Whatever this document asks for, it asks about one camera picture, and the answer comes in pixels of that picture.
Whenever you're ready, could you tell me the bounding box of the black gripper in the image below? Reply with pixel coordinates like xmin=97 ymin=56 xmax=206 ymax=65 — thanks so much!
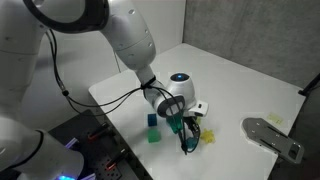
xmin=179 ymin=114 xmax=202 ymax=156

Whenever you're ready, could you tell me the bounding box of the dark blue teal toy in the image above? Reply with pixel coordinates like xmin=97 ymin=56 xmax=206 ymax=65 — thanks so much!
xmin=185 ymin=136 xmax=198 ymax=152

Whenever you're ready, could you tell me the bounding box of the yellow star toy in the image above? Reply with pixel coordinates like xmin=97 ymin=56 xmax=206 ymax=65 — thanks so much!
xmin=199 ymin=128 xmax=217 ymax=145

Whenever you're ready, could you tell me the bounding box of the green cube toy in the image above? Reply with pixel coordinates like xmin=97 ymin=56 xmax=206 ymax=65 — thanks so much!
xmin=147 ymin=128 xmax=162 ymax=144

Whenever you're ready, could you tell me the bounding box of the dark blue cube toy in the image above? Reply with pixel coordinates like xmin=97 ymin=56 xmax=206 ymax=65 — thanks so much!
xmin=147 ymin=113 xmax=158 ymax=127

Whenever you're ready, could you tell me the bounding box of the grey metal plate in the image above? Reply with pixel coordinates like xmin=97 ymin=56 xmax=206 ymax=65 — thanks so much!
xmin=241 ymin=117 xmax=305 ymax=165

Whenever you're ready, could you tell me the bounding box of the red black clamp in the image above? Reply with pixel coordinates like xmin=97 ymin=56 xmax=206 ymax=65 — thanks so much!
xmin=87 ymin=122 xmax=111 ymax=141
xmin=104 ymin=149 xmax=128 ymax=172

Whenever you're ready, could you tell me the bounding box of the yellow sticky note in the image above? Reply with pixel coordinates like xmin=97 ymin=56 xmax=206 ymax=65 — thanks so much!
xmin=267 ymin=112 xmax=285 ymax=126

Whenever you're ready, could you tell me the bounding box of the black breadboard base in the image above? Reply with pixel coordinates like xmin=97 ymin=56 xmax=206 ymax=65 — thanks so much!
xmin=48 ymin=109 xmax=154 ymax=180

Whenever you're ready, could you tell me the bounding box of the black pole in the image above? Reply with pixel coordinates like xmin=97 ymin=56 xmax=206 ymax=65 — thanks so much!
xmin=298 ymin=73 xmax=320 ymax=98

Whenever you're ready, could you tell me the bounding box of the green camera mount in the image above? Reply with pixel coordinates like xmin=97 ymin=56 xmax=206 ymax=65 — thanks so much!
xmin=166 ymin=113 xmax=186 ymax=135

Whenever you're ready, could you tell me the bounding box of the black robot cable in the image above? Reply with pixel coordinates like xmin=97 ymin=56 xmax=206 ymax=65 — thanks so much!
xmin=44 ymin=28 xmax=202 ymax=156

